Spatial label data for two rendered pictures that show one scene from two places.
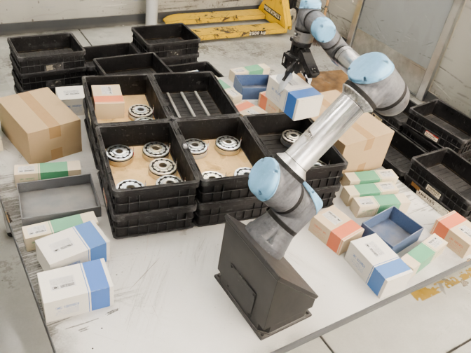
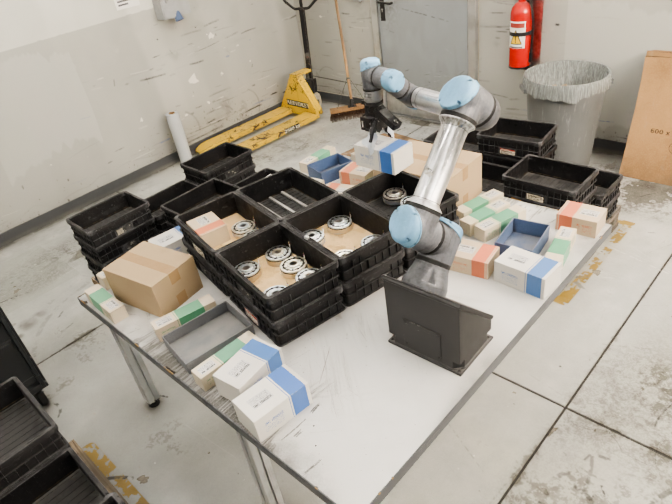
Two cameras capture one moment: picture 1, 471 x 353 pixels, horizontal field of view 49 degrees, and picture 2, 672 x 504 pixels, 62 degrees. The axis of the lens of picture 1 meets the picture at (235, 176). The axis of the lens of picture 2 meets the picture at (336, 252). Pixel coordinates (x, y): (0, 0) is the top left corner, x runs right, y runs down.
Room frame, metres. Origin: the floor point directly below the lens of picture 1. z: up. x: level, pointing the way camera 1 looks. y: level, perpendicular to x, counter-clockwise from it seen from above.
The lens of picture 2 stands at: (-0.20, 0.25, 2.03)
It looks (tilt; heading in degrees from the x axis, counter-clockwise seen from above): 34 degrees down; 355
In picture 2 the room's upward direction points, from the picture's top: 10 degrees counter-clockwise
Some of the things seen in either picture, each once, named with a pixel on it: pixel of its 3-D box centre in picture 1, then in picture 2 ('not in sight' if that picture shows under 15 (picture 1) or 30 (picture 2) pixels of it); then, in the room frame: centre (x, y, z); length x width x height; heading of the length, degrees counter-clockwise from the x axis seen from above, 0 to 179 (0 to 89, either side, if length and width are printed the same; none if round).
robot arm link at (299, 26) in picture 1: (308, 15); (371, 74); (1.83, -0.16, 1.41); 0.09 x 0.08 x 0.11; 23
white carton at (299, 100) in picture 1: (293, 95); (383, 153); (1.81, -0.17, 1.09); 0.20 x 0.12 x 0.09; 37
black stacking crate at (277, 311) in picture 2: (144, 166); (277, 270); (1.49, 0.33, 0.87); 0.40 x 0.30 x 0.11; 26
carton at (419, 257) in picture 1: (421, 255); (559, 249); (1.42, -0.73, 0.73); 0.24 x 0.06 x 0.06; 137
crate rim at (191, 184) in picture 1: (145, 155); (274, 259); (1.49, 0.33, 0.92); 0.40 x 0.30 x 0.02; 26
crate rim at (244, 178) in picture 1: (223, 148); (340, 225); (1.63, 0.07, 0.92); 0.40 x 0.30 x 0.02; 26
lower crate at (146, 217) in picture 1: (144, 188); (283, 293); (1.49, 0.33, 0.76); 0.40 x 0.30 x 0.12; 26
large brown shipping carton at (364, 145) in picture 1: (334, 133); (427, 178); (2.07, -0.42, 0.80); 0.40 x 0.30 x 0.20; 39
